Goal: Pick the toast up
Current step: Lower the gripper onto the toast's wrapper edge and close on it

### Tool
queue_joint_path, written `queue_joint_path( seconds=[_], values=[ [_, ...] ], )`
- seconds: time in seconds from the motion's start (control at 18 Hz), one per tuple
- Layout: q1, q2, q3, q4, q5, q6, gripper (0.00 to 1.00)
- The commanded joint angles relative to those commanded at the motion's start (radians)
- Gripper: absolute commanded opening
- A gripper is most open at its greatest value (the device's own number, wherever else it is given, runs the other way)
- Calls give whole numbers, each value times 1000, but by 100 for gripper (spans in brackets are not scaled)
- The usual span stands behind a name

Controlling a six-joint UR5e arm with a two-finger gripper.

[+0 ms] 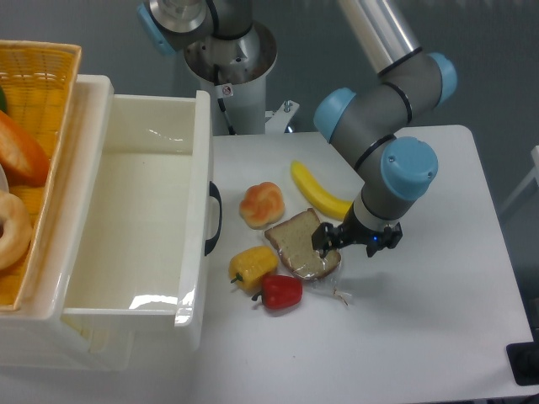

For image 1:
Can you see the yellow wicker basket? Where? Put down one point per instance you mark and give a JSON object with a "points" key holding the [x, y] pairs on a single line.
{"points": [[38, 79]]}

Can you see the green item in basket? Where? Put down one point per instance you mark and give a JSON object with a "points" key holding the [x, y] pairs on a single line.
{"points": [[3, 101]]}

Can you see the black drawer handle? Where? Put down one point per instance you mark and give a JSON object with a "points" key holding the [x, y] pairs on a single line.
{"points": [[215, 219]]}

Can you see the red bell pepper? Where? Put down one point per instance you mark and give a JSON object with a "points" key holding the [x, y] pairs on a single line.
{"points": [[279, 292]]}

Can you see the white drawer cabinet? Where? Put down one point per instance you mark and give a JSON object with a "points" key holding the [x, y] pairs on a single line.
{"points": [[39, 333]]}

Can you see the orange white bread roll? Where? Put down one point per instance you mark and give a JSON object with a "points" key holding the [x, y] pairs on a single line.
{"points": [[262, 204]]}

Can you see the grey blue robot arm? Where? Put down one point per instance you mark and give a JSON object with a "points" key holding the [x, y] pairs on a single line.
{"points": [[362, 129]]}

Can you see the toast slice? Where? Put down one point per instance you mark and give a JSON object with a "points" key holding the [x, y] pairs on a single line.
{"points": [[292, 240]]}

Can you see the yellow banana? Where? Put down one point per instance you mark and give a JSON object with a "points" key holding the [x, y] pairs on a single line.
{"points": [[316, 195]]}

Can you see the white frame at right edge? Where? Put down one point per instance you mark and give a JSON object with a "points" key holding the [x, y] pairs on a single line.
{"points": [[525, 189]]}

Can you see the white plastic drawer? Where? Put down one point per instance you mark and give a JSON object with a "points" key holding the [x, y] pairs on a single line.
{"points": [[142, 260]]}

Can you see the yellow bell pepper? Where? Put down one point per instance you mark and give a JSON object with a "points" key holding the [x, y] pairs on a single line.
{"points": [[248, 268]]}

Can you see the white metal bracket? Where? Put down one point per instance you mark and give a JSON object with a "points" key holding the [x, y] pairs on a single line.
{"points": [[280, 121]]}

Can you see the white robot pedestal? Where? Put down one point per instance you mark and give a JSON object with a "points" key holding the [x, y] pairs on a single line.
{"points": [[234, 73]]}

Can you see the orange bread loaf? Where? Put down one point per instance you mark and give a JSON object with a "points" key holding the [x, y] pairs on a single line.
{"points": [[23, 159]]}

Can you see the black device at table edge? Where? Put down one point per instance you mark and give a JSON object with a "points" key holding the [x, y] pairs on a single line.
{"points": [[523, 358]]}

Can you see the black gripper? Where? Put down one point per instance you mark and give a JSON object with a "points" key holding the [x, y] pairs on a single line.
{"points": [[327, 237]]}

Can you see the beige donut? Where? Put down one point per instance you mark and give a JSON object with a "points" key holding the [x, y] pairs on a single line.
{"points": [[17, 229]]}

